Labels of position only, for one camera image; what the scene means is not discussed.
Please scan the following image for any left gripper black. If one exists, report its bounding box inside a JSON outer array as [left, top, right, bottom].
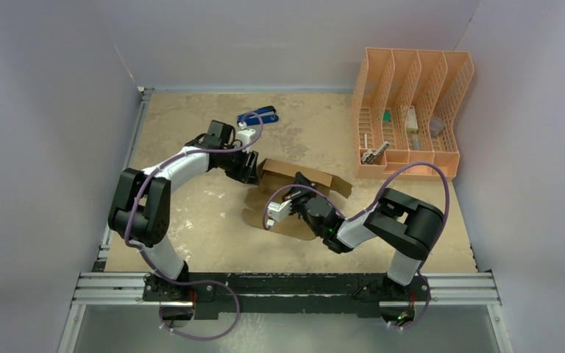
[[219, 144, 258, 185]]

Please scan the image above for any brown cardboard box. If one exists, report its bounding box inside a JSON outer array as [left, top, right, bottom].
[[241, 157, 354, 242]]

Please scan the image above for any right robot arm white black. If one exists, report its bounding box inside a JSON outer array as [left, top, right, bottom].
[[266, 172, 447, 299]]

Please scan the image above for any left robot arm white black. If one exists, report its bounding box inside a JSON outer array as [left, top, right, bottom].
[[107, 120, 264, 301]]

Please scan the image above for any blue black stapler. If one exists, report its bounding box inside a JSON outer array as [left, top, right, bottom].
[[236, 105, 280, 126]]

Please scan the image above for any black white patterned clip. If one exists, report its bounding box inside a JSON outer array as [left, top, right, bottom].
[[360, 141, 391, 165]]

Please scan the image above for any orange plastic file organizer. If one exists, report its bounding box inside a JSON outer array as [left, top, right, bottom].
[[351, 48, 475, 181]]

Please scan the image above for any grey round item in organizer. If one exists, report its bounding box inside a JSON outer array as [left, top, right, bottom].
[[429, 116, 445, 138]]

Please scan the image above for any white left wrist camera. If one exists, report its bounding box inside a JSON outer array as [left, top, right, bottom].
[[235, 122, 257, 147]]

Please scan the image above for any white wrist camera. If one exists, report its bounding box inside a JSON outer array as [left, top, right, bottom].
[[235, 122, 257, 147], [266, 200, 291, 227]]

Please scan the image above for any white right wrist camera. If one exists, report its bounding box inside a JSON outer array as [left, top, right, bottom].
[[266, 200, 291, 227]]

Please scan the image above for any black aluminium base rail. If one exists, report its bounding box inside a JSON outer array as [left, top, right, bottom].
[[72, 272, 500, 323]]

